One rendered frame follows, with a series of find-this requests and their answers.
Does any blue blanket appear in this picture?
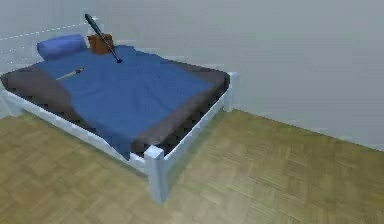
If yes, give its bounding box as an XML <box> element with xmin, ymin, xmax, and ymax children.
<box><xmin>34</xmin><ymin>44</ymin><xmax>214</xmax><ymax>162</ymax></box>

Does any brown box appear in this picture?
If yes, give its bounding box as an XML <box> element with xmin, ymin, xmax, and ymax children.
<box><xmin>87</xmin><ymin>33</ymin><xmax>116</xmax><ymax>56</ymax></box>

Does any black baseball bat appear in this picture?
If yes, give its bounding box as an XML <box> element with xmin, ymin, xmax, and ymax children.
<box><xmin>84</xmin><ymin>13</ymin><xmax>123</xmax><ymax>64</ymax></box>

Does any small tan stick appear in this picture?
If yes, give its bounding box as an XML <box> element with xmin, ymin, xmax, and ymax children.
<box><xmin>55</xmin><ymin>67</ymin><xmax>85</xmax><ymax>82</ymax></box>

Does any blue pillow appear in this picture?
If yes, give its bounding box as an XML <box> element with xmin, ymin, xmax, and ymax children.
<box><xmin>36</xmin><ymin>33</ymin><xmax>88</xmax><ymax>61</ymax></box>

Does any white frame bed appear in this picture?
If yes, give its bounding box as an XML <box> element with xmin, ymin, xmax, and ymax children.
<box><xmin>0</xmin><ymin>14</ymin><xmax>240</xmax><ymax>205</ymax></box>

